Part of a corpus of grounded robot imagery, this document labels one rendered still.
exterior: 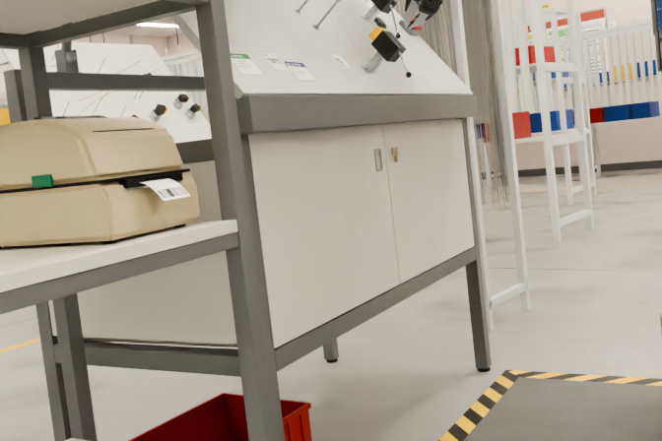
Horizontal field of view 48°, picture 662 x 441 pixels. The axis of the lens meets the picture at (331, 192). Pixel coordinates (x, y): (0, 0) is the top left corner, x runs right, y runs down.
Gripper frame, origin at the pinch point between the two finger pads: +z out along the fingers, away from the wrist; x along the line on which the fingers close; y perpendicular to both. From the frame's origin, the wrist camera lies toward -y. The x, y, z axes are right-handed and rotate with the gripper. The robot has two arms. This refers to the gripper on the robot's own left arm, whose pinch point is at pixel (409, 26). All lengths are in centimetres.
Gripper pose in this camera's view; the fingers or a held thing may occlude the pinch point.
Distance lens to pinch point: 210.4
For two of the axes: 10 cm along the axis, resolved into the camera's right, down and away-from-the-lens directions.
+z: -3.8, 6.1, 7.0
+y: 1.3, -7.1, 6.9
